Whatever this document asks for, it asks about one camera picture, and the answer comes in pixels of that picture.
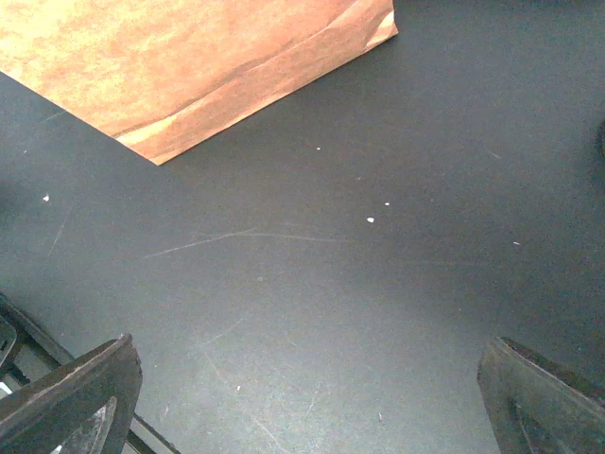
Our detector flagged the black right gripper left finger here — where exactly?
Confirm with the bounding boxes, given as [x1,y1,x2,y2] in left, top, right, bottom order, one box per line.
[1,334,142,453]

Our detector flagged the large brown paper bag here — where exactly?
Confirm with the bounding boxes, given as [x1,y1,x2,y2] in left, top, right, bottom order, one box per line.
[1,1,397,165]

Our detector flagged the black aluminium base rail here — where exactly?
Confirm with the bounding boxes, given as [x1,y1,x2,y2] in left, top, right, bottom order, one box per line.
[1,296,177,453]

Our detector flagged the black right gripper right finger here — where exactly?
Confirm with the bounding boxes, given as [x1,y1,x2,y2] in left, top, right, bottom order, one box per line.
[477,338,604,453]

